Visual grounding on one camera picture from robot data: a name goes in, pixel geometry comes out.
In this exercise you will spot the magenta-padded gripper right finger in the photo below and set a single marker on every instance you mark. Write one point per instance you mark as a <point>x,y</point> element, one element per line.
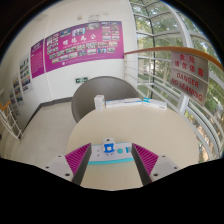
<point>145,158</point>

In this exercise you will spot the large magenta photo poster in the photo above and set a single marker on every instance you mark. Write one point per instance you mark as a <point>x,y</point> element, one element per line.
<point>83,46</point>

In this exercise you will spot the white photo display board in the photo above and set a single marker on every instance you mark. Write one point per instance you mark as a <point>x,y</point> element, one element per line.
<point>17,90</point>
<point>25,74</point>

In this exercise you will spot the white and teal power strip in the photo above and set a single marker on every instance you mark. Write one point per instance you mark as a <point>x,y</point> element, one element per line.
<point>100,155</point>

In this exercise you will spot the white stair railing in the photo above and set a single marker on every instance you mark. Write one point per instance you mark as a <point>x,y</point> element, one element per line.
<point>10,121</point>

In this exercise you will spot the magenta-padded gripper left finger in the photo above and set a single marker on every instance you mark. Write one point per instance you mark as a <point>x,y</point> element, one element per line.
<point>78,158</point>

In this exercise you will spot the white-framed glass window wall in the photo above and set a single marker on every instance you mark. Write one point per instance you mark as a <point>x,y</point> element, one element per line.
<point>146,25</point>

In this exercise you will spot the narrow magenta text poster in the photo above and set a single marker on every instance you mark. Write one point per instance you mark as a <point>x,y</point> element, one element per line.
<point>37,59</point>

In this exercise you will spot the small upright white box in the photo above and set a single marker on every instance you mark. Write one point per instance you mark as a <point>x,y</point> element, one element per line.
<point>99,102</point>

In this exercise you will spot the silver sign with red letters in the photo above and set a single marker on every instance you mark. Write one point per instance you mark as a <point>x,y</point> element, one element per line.
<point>188,86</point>

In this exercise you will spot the white railing with orange handrail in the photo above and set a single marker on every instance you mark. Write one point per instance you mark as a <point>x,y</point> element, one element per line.
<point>150,50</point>

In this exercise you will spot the green exit sign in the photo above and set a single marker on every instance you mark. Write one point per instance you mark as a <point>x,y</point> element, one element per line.
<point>81,80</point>

